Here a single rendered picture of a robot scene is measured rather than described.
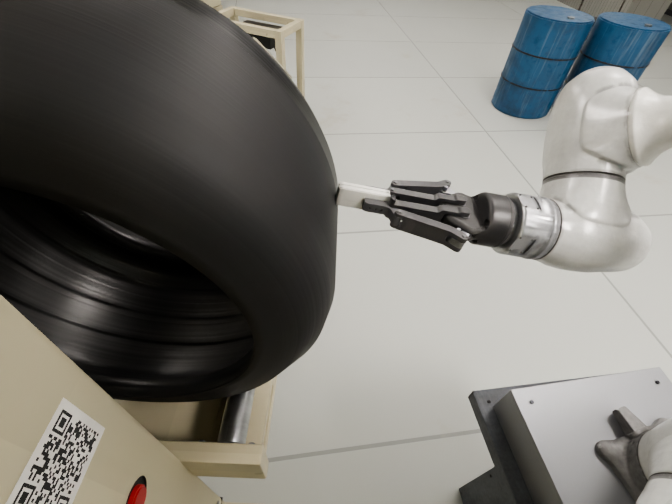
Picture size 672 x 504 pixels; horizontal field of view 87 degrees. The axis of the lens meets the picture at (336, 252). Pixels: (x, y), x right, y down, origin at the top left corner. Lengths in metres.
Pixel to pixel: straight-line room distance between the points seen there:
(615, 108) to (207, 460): 0.73
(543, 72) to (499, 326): 2.54
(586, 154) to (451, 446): 1.31
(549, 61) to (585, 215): 3.37
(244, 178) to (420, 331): 1.62
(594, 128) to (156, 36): 0.52
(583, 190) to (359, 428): 1.28
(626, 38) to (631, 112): 3.50
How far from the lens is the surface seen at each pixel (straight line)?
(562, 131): 0.62
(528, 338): 2.06
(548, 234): 0.55
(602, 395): 1.04
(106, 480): 0.45
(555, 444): 0.95
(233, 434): 0.65
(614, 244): 0.60
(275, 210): 0.32
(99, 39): 0.34
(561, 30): 3.85
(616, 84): 0.65
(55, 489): 0.38
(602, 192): 0.60
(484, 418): 1.02
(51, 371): 0.34
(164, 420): 0.82
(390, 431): 1.63
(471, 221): 0.51
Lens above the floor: 1.54
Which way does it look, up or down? 47 degrees down
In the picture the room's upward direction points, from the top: 5 degrees clockwise
